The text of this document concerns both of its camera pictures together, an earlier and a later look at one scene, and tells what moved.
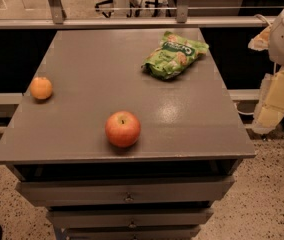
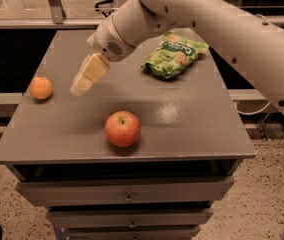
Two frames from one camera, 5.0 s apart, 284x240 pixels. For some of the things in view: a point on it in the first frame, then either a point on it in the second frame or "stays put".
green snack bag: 173,55 stays put
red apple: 122,129 stays put
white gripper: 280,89 → 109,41
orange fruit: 41,88 stays put
